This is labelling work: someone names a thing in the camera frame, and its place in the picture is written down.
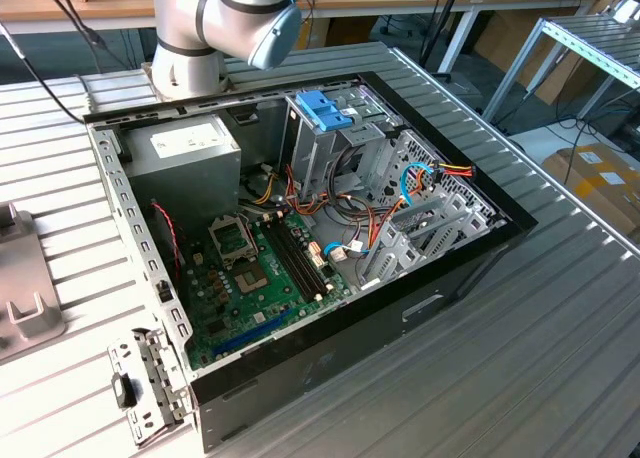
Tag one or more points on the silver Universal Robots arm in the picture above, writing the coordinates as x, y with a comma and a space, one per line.
185, 13

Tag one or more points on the grey metal disk bay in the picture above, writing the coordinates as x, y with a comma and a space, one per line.
385, 258

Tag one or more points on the black RAM slot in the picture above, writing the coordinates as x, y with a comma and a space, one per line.
303, 256
296, 259
289, 263
309, 253

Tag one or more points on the grey metal drive cage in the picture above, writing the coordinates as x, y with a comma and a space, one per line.
312, 163

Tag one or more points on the CPU socket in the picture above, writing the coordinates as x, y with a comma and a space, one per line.
248, 279

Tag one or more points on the blue plastic drive latch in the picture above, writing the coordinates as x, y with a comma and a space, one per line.
320, 110

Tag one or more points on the green motherboard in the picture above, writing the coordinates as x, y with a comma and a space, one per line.
235, 318

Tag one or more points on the blue expansion slot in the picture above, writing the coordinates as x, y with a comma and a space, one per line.
250, 332

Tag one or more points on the grey power supply unit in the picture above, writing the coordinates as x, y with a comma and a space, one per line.
185, 178

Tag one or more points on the black open PC case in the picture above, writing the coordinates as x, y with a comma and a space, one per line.
350, 358

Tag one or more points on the flat cardboard sheet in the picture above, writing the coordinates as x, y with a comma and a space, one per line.
500, 38

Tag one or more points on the labelled cardboard box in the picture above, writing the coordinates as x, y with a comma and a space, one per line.
590, 188

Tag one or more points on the grey parts rack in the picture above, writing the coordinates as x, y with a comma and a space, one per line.
25, 258

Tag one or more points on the grey metal slot bracket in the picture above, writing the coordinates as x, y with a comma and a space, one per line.
160, 373

